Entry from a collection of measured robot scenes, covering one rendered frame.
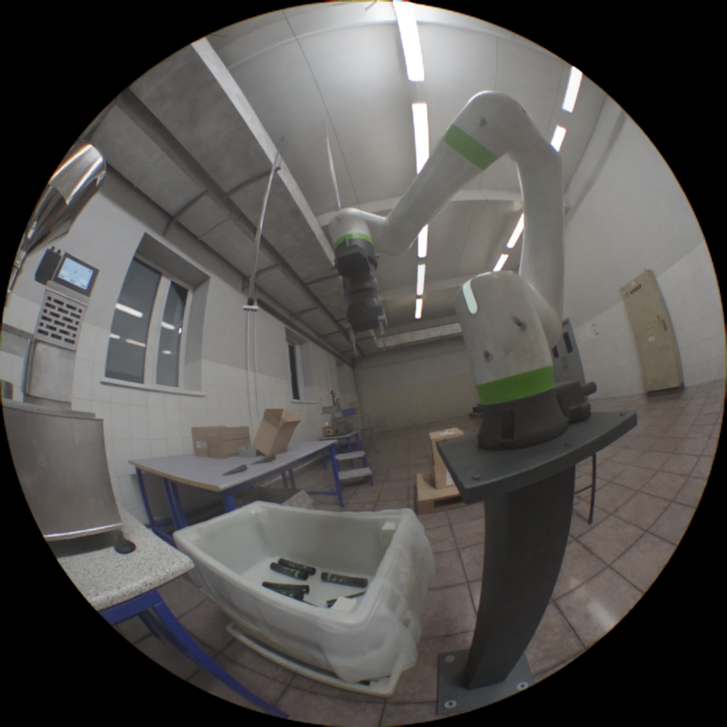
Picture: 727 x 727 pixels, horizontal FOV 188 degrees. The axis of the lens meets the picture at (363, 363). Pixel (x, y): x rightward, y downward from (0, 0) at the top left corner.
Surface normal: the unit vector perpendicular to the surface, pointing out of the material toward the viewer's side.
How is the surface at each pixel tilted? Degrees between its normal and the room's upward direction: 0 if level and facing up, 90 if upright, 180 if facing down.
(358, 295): 98
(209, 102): 175
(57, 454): 90
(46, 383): 90
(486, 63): 180
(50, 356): 90
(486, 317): 90
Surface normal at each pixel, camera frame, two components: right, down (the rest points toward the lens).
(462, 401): -0.20, -0.18
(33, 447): 0.97, -0.19
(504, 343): -0.64, -0.07
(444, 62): 0.15, 0.96
